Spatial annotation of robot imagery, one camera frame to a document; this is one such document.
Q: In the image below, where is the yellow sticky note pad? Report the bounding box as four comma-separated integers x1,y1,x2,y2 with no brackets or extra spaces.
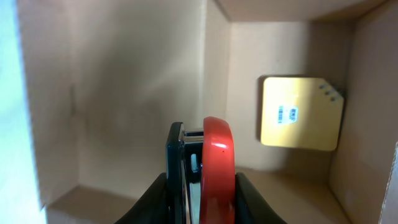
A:
261,77,345,151

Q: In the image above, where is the brown cardboard box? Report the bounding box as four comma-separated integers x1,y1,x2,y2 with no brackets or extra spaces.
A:
16,0,397,223

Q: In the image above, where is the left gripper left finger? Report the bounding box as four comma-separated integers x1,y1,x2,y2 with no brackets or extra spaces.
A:
115,172,169,224

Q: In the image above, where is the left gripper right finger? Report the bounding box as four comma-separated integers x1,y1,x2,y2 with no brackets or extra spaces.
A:
235,172,287,224

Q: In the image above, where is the red black stapler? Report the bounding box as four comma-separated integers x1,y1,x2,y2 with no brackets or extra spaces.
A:
165,116,236,223

